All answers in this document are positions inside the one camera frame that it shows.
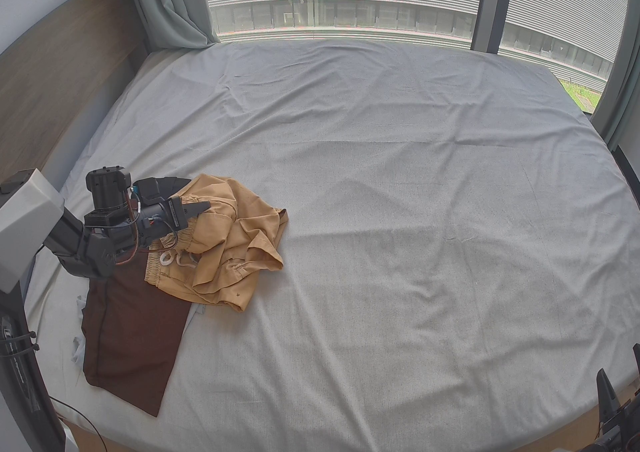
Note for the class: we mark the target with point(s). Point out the brown garment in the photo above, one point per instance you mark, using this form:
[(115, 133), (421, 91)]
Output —
[(135, 340)]

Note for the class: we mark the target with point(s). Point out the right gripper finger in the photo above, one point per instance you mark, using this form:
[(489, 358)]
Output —
[(637, 362), (606, 397)]

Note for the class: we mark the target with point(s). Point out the white garment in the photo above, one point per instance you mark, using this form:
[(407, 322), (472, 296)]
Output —
[(196, 311)]

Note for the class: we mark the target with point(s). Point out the bed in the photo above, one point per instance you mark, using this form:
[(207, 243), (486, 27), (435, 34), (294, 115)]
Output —
[(400, 190)]

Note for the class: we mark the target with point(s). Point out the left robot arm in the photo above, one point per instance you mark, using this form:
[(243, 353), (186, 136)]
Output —
[(30, 220)]

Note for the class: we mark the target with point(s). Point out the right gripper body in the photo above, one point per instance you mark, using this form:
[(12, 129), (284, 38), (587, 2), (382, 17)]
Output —
[(622, 432)]

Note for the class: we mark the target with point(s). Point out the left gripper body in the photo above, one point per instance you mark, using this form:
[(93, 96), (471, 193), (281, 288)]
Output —
[(160, 220)]

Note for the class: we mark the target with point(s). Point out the tan shorts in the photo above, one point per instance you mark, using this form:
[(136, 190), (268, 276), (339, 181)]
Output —
[(235, 240)]

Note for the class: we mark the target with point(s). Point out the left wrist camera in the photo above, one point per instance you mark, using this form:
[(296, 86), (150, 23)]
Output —
[(147, 190)]

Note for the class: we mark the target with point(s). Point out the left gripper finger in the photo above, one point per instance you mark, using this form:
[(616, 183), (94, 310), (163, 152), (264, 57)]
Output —
[(192, 209)]

